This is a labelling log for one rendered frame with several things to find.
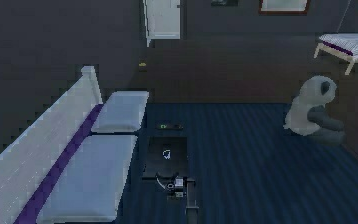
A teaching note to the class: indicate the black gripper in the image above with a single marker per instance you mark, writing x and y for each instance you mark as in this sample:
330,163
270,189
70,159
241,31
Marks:
171,187

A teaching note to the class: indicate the black laptop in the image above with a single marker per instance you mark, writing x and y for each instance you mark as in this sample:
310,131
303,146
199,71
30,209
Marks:
167,160

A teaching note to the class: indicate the black remote control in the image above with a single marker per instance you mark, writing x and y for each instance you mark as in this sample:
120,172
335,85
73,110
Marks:
169,126

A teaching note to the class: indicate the pale blue pillow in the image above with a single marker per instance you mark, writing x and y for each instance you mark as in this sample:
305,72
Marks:
122,111
90,180

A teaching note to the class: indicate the white bed with blue blanket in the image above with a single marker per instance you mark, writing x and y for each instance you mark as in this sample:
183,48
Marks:
253,173

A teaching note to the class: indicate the small yellow object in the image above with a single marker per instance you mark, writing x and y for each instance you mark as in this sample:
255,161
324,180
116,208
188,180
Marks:
142,64

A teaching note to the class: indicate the white room door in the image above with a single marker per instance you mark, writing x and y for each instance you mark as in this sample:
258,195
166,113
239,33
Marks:
163,18

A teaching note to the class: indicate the white and grey teddy bear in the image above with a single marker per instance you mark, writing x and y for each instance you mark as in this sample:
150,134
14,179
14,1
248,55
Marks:
307,110

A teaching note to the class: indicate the dark framed picture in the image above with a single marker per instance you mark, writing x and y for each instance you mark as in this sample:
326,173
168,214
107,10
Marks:
224,2

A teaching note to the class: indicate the brown framed picture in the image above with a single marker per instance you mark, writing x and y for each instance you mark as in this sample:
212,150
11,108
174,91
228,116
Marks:
283,6

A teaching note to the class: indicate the white bench with striped cushion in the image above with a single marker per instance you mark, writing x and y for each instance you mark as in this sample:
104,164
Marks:
347,46

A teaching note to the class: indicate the thin grey lamp pole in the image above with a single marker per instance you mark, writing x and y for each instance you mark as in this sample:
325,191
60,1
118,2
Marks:
344,15

